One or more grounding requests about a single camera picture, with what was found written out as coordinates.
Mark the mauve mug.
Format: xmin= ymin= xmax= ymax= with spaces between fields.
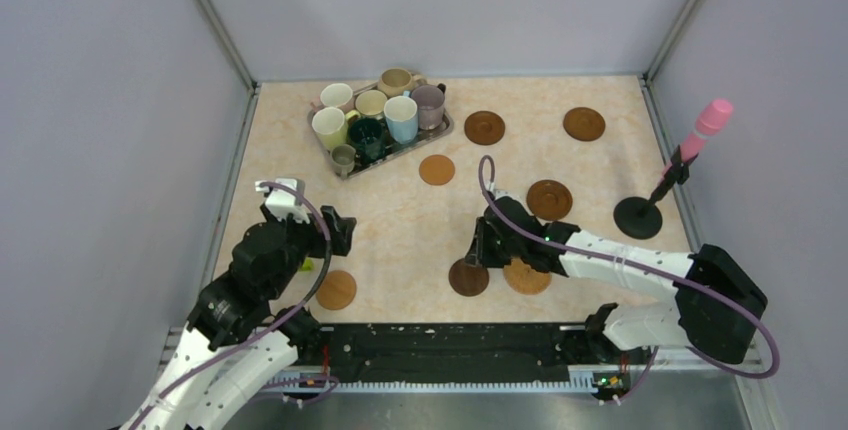
xmin=410 ymin=83 xmax=447 ymax=131

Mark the pink microphone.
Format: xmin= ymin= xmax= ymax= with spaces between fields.
xmin=663 ymin=99 xmax=734 ymax=175

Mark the woven rattan coaster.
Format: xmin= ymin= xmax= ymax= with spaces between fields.
xmin=503 ymin=259 xmax=552 ymax=295

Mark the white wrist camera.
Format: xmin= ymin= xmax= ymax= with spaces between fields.
xmin=255 ymin=180 xmax=310 ymax=223
xmin=486 ymin=180 xmax=508 ymax=200

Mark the light bamboo coaster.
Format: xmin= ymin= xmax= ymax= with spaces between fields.
xmin=315 ymin=270 xmax=357 ymax=311
xmin=418 ymin=154 xmax=455 ymax=186

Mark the pale yellow mug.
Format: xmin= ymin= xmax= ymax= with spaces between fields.
xmin=311 ymin=107 xmax=361 ymax=152

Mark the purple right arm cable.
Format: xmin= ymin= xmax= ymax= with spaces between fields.
xmin=478 ymin=154 xmax=782 ymax=408

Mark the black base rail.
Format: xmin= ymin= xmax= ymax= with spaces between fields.
xmin=260 ymin=323 xmax=652 ymax=397

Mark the dark green mug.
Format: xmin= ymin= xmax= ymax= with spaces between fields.
xmin=348 ymin=118 xmax=387 ymax=165

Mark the brown saucer coaster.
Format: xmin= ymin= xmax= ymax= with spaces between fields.
xmin=526 ymin=179 xmax=573 ymax=221
xmin=563 ymin=107 xmax=606 ymax=142
xmin=464 ymin=110 xmax=506 ymax=146

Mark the small grey-green cup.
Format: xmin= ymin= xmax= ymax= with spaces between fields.
xmin=330 ymin=144 xmax=357 ymax=179

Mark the metal serving tray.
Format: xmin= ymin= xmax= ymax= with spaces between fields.
xmin=307 ymin=79 xmax=456 ymax=181

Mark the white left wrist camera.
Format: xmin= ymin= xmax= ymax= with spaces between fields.
xmin=255 ymin=180 xmax=310 ymax=223

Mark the beige mug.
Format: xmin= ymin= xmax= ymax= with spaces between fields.
xmin=355 ymin=89 xmax=388 ymax=119

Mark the dark walnut coaster front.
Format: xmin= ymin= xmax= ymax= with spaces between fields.
xmin=448 ymin=259 xmax=490 ymax=297

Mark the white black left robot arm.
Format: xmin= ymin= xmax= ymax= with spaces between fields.
xmin=123 ymin=206 xmax=357 ymax=429

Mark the tan mug with handle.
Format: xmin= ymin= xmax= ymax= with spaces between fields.
xmin=377 ymin=68 xmax=427 ymax=98

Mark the white mug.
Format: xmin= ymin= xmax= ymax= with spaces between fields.
xmin=314 ymin=83 xmax=355 ymax=113

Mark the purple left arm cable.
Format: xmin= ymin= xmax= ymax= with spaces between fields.
xmin=125 ymin=181 xmax=342 ymax=430

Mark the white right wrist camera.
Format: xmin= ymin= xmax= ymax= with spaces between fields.
xmin=486 ymin=180 xmax=508 ymax=200

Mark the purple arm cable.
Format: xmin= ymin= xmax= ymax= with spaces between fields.
xmin=478 ymin=154 xmax=782 ymax=408
xmin=125 ymin=181 xmax=342 ymax=430

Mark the light blue mug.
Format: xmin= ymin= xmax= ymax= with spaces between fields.
xmin=383 ymin=95 xmax=418 ymax=144

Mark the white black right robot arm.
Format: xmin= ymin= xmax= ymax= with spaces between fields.
xmin=465 ymin=195 xmax=768 ymax=365

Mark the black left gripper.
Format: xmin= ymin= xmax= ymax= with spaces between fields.
xmin=263 ymin=199 xmax=356 ymax=298

